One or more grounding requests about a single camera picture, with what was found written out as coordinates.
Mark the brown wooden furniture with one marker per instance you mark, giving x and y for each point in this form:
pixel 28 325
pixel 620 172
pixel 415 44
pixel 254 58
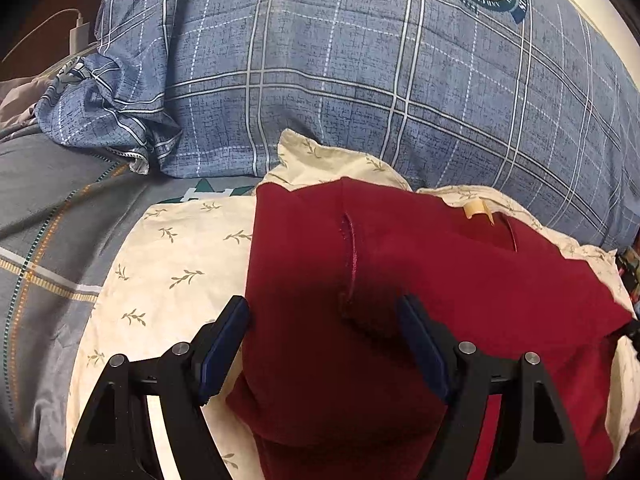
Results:
pixel 40 57

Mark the blue plaid pillow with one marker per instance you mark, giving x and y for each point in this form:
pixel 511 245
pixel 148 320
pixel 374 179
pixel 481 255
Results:
pixel 325 60

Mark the black and orange item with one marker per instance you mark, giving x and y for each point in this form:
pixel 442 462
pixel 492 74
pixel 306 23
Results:
pixel 630 266

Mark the white charger plug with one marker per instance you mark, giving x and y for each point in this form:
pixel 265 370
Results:
pixel 80 35

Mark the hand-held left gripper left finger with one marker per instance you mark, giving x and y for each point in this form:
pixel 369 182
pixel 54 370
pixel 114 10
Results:
pixel 227 341

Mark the grey striped bed sheet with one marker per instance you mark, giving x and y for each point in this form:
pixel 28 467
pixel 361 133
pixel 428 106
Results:
pixel 50 210

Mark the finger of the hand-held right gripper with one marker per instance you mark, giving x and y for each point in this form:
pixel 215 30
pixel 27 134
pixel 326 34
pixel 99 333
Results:
pixel 634 334

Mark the cream leaf-print cloth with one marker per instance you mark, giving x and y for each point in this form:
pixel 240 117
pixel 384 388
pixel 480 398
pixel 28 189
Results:
pixel 175 260

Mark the dark red garment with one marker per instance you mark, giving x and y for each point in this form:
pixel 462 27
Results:
pixel 350 240

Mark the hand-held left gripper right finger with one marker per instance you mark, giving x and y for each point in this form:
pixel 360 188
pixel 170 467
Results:
pixel 425 351

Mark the grey crumpled cloth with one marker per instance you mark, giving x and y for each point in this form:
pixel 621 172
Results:
pixel 20 99

